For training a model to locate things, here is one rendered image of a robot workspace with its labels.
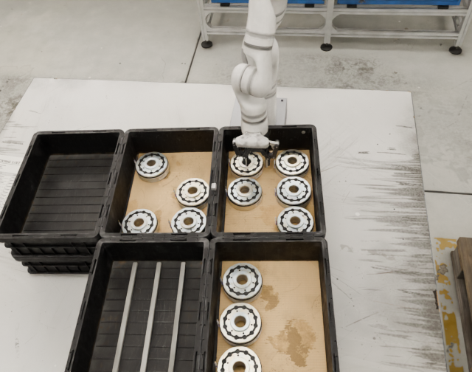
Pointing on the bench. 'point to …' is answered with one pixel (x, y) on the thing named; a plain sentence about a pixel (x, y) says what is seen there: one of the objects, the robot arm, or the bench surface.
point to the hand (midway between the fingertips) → (257, 162)
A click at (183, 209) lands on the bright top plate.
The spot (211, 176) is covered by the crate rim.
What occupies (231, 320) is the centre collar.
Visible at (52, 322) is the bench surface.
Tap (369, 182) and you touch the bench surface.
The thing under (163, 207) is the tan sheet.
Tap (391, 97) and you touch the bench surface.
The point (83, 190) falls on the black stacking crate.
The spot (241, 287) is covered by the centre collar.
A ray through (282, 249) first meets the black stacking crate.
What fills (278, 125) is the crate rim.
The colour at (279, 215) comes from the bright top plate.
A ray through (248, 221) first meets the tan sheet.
